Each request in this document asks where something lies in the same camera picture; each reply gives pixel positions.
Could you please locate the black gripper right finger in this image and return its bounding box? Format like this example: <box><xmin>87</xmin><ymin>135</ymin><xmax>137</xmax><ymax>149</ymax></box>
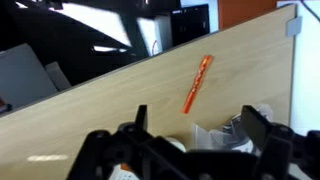
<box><xmin>241</xmin><ymin>105</ymin><xmax>273</xmax><ymax>156</ymax></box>

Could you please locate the crumpled clear plastic bag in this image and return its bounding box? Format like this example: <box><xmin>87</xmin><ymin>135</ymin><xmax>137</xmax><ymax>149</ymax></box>
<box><xmin>191</xmin><ymin>107</ymin><xmax>259</xmax><ymax>154</ymax></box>

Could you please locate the orange pen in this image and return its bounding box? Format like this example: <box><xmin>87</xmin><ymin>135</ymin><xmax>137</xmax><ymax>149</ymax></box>
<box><xmin>182</xmin><ymin>55</ymin><xmax>213</xmax><ymax>114</ymax></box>

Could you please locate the grey table edge clip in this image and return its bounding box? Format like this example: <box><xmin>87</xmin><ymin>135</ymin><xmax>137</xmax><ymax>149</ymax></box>
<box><xmin>286</xmin><ymin>16</ymin><xmax>302</xmax><ymax>37</ymax></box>

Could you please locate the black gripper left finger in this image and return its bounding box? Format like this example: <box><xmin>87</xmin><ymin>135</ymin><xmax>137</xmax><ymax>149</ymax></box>
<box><xmin>135</xmin><ymin>105</ymin><xmax>148</xmax><ymax>130</ymax></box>

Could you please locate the black computer tower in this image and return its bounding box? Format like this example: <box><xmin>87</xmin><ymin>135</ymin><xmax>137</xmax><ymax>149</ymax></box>
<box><xmin>170</xmin><ymin>4</ymin><xmax>210</xmax><ymax>46</ymax></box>

